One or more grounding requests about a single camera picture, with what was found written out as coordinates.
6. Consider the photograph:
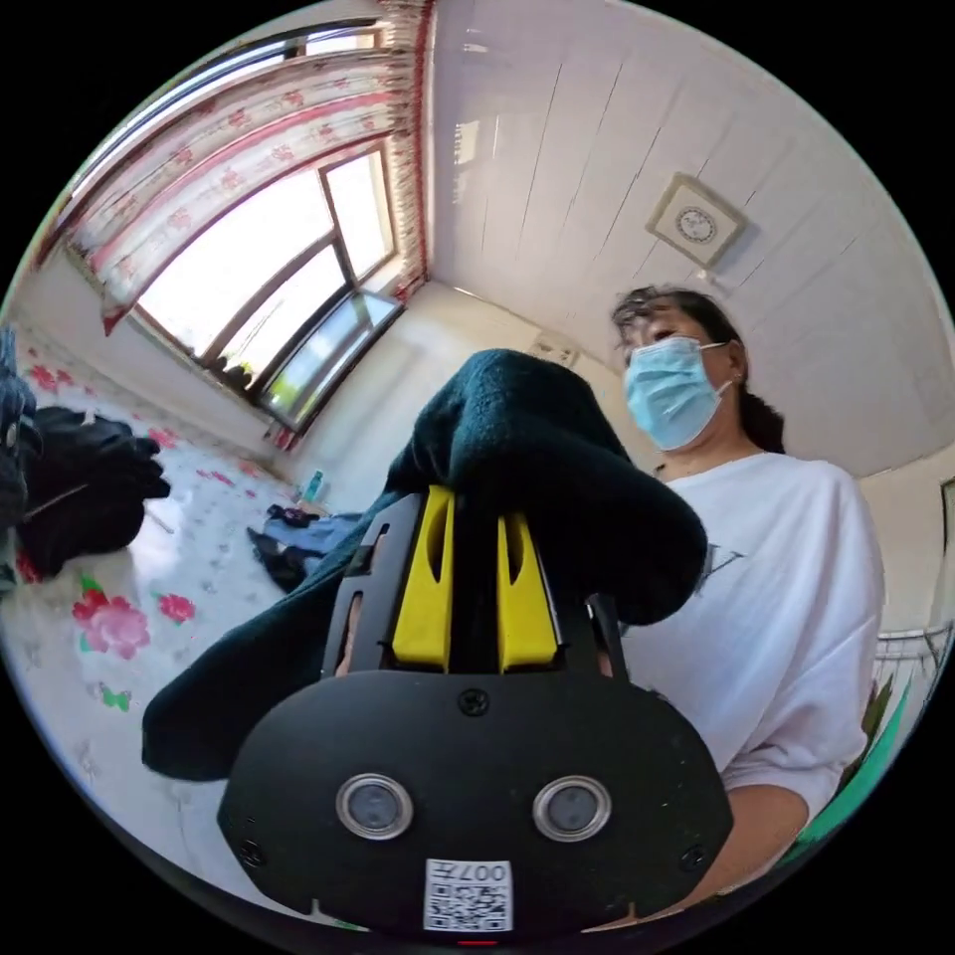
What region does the dark green long sleeve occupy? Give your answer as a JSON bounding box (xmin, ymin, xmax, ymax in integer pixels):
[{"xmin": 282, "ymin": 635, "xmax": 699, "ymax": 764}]
[{"xmin": 141, "ymin": 348, "xmax": 708, "ymax": 782}]

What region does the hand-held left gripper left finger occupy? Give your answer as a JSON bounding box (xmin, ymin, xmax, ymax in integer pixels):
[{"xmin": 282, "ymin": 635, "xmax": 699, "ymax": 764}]
[{"xmin": 392, "ymin": 484, "xmax": 456, "ymax": 669}]

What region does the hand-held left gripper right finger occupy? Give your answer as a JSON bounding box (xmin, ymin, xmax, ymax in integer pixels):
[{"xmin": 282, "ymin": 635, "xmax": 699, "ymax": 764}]
[{"xmin": 497, "ymin": 511, "xmax": 562, "ymax": 672}]

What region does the bed with floral sheet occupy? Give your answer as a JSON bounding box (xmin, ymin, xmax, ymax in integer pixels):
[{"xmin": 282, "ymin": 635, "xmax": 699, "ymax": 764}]
[{"xmin": 0, "ymin": 324, "xmax": 389, "ymax": 889}]

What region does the floral curtain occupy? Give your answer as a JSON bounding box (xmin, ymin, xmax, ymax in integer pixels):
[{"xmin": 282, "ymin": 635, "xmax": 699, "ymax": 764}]
[{"xmin": 67, "ymin": 0, "xmax": 438, "ymax": 337}]

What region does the person's body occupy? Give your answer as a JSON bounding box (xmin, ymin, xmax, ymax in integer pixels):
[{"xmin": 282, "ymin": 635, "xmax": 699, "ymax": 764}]
[{"xmin": 611, "ymin": 286, "xmax": 887, "ymax": 900}]

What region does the blue and black clothes heap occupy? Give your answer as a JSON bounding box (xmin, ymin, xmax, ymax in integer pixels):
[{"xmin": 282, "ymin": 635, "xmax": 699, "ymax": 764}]
[{"xmin": 247, "ymin": 503, "xmax": 367, "ymax": 595}]

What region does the ceiling lamp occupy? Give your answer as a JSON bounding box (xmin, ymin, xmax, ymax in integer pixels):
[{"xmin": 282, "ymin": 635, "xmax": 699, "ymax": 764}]
[{"xmin": 645, "ymin": 172, "xmax": 749, "ymax": 270}]

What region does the pile of clothes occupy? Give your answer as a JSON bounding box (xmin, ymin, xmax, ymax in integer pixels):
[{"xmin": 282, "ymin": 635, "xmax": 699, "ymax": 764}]
[{"xmin": 0, "ymin": 324, "xmax": 173, "ymax": 591}]

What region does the window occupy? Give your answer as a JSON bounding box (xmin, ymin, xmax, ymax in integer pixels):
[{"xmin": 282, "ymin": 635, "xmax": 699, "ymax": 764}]
[{"xmin": 130, "ymin": 145, "xmax": 408, "ymax": 434}]

